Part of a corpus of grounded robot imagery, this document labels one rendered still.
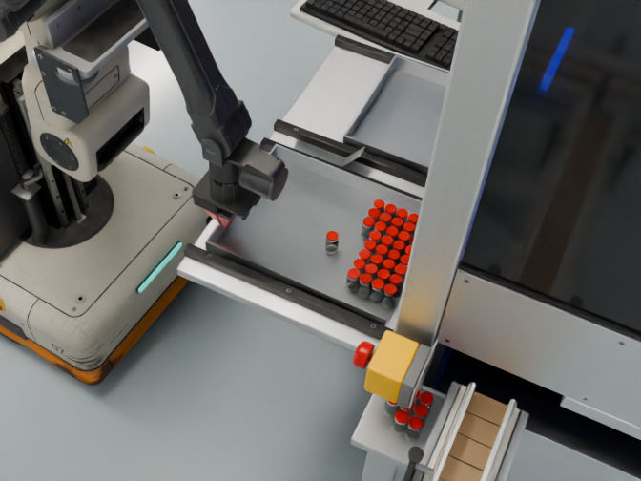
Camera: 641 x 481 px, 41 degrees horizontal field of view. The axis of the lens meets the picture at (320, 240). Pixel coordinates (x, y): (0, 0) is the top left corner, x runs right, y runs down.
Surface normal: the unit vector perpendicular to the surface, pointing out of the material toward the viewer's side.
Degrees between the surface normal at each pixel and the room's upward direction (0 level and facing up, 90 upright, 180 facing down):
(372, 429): 0
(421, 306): 90
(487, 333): 90
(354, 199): 0
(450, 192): 90
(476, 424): 0
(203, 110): 81
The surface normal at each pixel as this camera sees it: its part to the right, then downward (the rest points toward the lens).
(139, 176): 0.04, -0.59
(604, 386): -0.43, 0.72
